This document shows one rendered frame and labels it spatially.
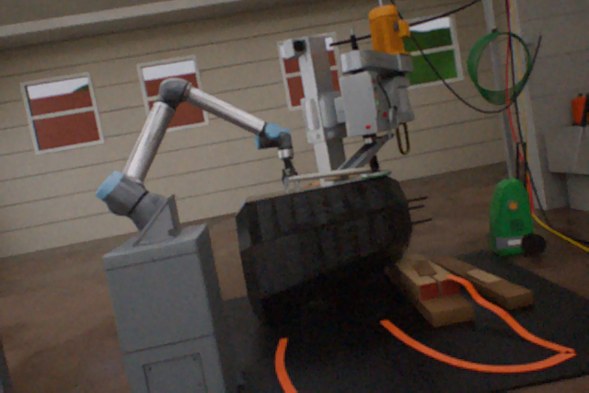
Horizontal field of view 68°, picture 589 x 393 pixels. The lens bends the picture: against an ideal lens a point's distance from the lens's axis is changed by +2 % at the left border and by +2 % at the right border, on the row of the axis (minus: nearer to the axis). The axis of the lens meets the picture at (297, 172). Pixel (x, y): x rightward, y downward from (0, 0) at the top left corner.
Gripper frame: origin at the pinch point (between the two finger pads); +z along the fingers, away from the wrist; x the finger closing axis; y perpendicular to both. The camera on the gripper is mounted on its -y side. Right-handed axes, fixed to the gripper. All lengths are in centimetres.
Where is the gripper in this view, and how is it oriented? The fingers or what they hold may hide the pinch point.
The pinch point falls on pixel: (292, 190)
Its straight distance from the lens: 256.3
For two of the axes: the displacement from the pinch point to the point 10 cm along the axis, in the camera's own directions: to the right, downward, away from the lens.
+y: -0.7, 0.2, -10.0
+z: 1.6, 9.9, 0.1
